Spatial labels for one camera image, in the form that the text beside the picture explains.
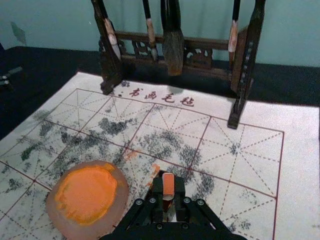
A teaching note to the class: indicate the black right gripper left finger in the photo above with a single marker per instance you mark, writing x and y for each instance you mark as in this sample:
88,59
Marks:
158,190

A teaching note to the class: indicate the black table cloth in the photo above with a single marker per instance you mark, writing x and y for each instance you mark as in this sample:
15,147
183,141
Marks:
50,65

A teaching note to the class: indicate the seal stamp with orange face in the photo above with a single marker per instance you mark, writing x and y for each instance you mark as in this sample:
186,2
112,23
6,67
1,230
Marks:
168,183

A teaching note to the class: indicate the dark wooden brush rack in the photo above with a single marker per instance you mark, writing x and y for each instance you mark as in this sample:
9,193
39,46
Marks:
252,50

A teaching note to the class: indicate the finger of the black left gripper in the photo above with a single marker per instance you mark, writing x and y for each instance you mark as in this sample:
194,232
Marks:
6,81

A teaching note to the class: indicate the large brush with grey bristles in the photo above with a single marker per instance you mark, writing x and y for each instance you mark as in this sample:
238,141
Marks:
172,50

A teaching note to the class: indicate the orange ink paste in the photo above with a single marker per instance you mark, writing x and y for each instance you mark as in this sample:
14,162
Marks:
85,192

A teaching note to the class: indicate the white felt mat red grid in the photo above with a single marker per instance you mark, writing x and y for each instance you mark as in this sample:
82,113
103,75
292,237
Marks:
250,155

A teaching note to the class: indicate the round translucent pink dish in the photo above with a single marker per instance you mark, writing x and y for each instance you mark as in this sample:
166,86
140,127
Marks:
120,190

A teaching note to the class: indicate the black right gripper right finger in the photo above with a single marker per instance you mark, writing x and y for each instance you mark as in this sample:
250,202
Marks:
179,190

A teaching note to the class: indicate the slim brush with tan ferrule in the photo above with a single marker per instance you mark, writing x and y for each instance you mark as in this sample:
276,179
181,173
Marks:
150,30
111,37
233,37

